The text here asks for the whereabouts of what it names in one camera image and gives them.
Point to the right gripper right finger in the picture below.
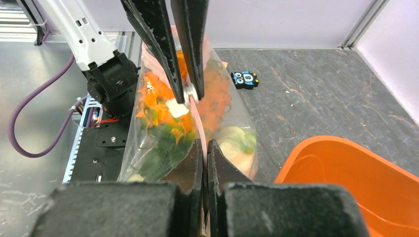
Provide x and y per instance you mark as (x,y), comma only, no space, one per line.
(240,208)

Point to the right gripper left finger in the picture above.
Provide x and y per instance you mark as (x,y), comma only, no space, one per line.
(170,207)

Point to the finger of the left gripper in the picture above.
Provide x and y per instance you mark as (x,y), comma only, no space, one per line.
(190,18)
(150,20)

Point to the white toy cabbage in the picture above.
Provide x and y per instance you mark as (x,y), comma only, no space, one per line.
(239,146)

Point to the clear dotted zip top bag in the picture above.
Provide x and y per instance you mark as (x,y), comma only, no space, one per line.
(239,115)

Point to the orange toy pineapple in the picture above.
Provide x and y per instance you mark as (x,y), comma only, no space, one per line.
(162,131)

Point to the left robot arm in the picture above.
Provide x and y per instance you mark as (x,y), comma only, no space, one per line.
(110,74)

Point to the blue owl sticker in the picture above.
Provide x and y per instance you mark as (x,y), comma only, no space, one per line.
(244,80)

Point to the orange plastic basket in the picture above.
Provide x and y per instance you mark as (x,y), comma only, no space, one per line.
(387,195)

